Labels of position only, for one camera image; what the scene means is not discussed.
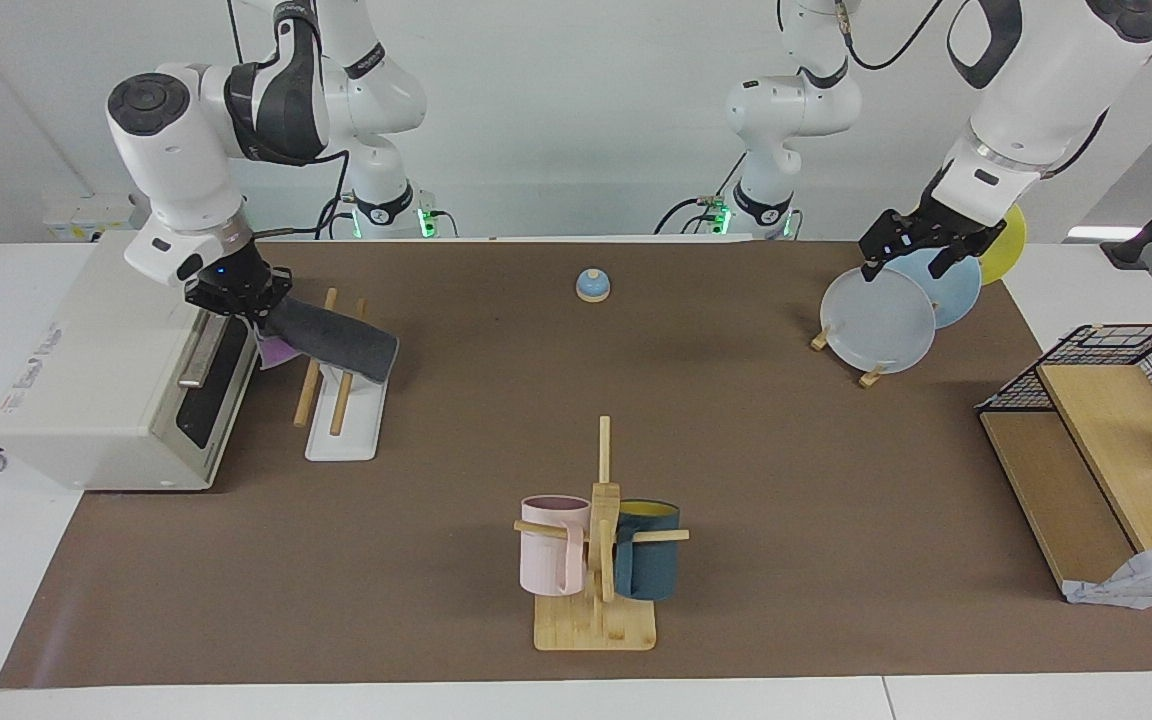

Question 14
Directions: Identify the wooden plate rack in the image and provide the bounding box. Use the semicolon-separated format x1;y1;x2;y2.
810;322;889;390

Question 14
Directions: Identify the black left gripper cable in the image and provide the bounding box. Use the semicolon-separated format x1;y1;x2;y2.
836;0;949;73

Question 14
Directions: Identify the marbled white paper sheet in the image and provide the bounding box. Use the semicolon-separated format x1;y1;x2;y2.
1062;538;1152;611

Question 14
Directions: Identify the dark teal mug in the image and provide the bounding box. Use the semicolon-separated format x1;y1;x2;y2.
613;498;682;603

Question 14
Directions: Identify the purple and grey towel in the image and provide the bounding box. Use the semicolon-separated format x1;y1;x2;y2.
256;295;401;387

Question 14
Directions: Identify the brown table mat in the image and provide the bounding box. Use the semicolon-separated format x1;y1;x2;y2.
0;238;1152;690

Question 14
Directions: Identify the white base wooden towel rack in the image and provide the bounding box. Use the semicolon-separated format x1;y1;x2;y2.
293;287;388;464

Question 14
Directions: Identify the white power strip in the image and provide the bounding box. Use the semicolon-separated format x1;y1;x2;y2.
42;193;153;243

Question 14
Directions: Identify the light blue plate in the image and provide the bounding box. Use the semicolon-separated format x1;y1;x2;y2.
894;246;984;330

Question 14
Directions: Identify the wooden shelf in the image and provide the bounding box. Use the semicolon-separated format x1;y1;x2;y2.
978;360;1152;607

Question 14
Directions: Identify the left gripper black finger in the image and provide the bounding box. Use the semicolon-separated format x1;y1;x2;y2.
857;232;899;284
928;240;979;280

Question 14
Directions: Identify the yellow plate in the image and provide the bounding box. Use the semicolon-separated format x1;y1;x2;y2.
974;204;1029;286

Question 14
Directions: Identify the wooden mug tree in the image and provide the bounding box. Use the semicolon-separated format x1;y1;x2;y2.
513;415;691;653

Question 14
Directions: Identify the grey plate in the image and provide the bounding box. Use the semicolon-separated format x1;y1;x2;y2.
819;265;939;376

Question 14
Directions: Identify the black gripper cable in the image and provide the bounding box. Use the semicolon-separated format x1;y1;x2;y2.
251;148;355;242
836;0;949;73

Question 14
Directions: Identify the pink mug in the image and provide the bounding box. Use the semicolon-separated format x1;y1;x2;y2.
519;494;593;598

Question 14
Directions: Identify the beige toaster oven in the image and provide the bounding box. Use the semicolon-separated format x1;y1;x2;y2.
0;230;264;494

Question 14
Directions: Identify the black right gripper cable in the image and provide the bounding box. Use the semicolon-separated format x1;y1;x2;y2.
251;148;355;242

